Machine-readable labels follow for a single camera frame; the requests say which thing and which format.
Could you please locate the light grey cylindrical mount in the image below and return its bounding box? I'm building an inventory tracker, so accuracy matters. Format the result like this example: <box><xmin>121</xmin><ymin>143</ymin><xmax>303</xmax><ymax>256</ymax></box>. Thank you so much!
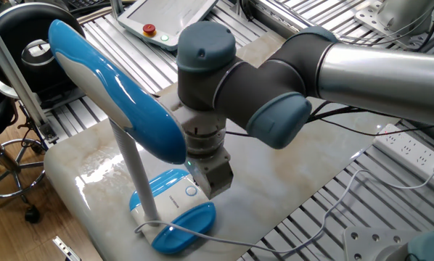
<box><xmin>353</xmin><ymin>0</ymin><xmax>434</xmax><ymax>50</ymax></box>

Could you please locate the white lamp power cable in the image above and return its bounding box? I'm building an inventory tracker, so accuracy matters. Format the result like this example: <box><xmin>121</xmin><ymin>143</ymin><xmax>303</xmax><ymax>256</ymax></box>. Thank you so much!
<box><xmin>134</xmin><ymin>161</ymin><xmax>434</xmax><ymax>254</ymax></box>

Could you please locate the white teach pendant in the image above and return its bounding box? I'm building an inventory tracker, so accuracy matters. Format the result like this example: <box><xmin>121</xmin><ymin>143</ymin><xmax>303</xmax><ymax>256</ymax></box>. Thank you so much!
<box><xmin>117</xmin><ymin>0</ymin><xmax>220</xmax><ymax>51</ymax></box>

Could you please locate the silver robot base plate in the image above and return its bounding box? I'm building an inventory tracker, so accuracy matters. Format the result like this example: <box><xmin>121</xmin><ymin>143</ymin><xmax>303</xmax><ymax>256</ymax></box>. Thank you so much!
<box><xmin>343</xmin><ymin>226</ymin><xmax>421</xmax><ymax>261</ymax></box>

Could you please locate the black keyboard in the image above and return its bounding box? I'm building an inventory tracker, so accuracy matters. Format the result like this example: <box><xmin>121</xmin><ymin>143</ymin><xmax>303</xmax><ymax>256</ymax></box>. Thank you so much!
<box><xmin>67</xmin><ymin>0</ymin><xmax>107</xmax><ymax>11</ymax></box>

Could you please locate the black round padded chair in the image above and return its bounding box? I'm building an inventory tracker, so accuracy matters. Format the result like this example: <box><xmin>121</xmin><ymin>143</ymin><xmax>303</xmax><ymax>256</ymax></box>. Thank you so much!
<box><xmin>0</xmin><ymin>1</ymin><xmax>86</xmax><ymax>109</ymax></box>

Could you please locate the silver force torque sensor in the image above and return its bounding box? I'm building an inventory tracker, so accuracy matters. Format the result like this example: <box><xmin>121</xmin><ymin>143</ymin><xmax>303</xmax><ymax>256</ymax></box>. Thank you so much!
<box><xmin>185</xmin><ymin>130</ymin><xmax>228</xmax><ymax>152</ymax></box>

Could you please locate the grey Schunk gripper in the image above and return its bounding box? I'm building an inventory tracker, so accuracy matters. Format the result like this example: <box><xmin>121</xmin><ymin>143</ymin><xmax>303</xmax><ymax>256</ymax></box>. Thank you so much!
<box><xmin>187</xmin><ymin>155</ymin><xmax>234</xmax><ymax>199</ymax></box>

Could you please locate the aluminium frame post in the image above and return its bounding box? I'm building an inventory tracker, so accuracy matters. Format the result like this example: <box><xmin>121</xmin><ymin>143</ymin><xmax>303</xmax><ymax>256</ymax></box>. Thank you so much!
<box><xmin>110</xmin><ymin>0</ymin><xmax>126</xmax><ymax>19</ymax></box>
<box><xmin>0</xmin><ymin>10</ymin><xmax>60</xmax><ymax>145</ymax></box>

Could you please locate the white power strip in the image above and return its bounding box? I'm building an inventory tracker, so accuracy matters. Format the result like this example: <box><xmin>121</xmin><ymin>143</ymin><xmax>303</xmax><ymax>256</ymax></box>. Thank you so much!
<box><xmin>372</xmin><ymin>123</ymin><xmax>434</xmax><ymax>199</ymax></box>

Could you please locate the blue white desk lamp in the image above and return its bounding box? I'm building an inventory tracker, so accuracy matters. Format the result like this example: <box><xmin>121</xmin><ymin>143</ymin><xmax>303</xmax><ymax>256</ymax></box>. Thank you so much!
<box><xmin>48</xmin><ymin>19</ymin><xmax>217</xmax><ymax>254</ymax></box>

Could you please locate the beige marble board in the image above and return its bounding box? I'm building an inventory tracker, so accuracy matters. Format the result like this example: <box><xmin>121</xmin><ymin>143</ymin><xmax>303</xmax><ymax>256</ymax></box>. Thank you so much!
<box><xmin>44</xmin><ymin>31</ymin><xmax>403</xmax><ymax>261</ymax></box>

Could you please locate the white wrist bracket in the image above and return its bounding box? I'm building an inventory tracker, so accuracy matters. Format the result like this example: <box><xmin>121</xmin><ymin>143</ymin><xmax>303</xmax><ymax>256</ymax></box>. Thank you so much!
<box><xmin>168</xmin><ymin>97</ymin><xmax>228</xmax><ymax>137</ymax></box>

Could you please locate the silver metal bracket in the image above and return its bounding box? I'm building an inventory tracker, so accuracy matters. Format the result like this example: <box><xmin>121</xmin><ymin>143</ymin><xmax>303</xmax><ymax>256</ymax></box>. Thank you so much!
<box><xmin>52</xmin><ymin>235</ymin><xmax>82</xmax><ymax>261</ymax></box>

